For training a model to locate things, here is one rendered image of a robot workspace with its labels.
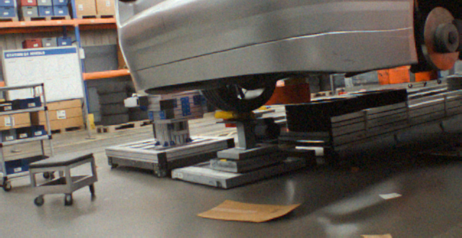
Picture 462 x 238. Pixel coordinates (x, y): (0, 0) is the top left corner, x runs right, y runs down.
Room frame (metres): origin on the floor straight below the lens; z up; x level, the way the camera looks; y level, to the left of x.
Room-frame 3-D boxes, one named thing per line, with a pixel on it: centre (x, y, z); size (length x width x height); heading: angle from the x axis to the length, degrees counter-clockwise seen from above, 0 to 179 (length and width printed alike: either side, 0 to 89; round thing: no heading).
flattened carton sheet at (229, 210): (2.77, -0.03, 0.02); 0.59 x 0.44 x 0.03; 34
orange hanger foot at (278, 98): (4.23, -0.49, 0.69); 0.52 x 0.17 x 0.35; 34
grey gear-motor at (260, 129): (4.16, -0.29, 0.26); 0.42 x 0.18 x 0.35; 34
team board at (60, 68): (9.20, 3.40, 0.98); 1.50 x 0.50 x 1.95; 125
